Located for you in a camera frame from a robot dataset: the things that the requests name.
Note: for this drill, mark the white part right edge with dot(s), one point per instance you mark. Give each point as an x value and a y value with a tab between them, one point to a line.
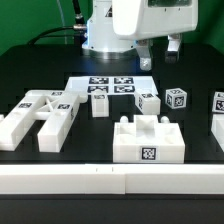
217	129

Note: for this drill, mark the white chair seat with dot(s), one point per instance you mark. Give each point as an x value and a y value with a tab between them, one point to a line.
147	140

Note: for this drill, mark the white tagged block right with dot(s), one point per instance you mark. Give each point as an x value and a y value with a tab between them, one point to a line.
218	102

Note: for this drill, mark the white chair back frame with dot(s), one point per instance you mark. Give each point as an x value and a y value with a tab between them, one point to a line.
56	108

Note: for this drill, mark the white tagged cube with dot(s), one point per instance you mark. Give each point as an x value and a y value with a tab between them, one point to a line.
176	98

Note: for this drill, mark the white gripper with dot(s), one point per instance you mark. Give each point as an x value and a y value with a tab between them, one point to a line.
146	19

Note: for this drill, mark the white marker base plate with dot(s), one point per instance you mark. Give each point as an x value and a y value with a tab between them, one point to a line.
113	85

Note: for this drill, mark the white front rail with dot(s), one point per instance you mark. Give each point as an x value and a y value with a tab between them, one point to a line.
112	179

